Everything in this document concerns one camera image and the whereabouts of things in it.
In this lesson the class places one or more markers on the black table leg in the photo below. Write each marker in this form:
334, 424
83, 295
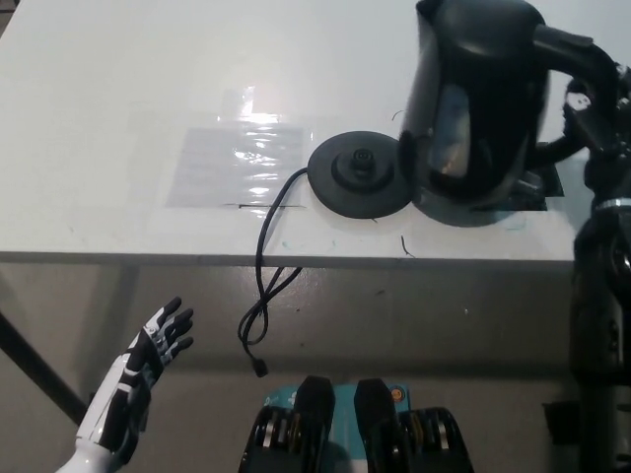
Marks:
39, 369

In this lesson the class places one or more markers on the black electric kettle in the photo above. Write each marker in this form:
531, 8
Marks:
473, 98

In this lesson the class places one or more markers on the clear plastic covered paper sheet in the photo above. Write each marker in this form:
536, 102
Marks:
231, 167

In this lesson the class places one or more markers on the black teal robot torso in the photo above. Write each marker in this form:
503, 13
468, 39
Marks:
315, 428

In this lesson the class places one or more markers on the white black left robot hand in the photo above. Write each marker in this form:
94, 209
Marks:
120, 389

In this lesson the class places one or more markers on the black round kettle base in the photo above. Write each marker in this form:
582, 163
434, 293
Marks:
355, 187

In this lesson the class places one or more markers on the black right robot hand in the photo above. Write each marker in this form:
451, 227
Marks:
604, 128

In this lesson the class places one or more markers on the black tape square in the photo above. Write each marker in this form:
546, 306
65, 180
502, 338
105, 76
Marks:
549, 180

